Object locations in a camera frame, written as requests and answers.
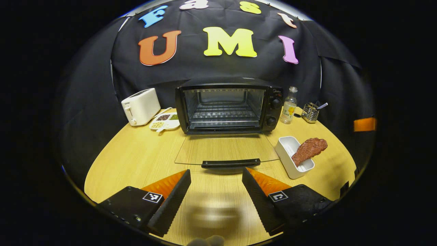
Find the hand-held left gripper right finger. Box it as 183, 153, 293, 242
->
242, 167, 333, 237

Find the white toaster cable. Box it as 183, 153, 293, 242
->
155, 107, 173, 119

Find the clear glass bottle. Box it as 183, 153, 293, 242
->
280, 86, 298, 124

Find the white rectangular tray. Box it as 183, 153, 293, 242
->
275, 136, 315, 179

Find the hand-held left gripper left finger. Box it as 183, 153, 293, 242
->
97, 169, 192, 238

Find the white toaster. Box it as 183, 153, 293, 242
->
121, 88, 161, 127

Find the wire mesh holder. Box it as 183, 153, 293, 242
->
301, 102, 320, 123

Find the black electric oven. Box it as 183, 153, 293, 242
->
174, 77, 284, 175

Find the brown meat piece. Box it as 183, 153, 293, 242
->
291, 138, 328, 167

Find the white divided snack plate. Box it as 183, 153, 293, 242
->
149, 112, 180, 133

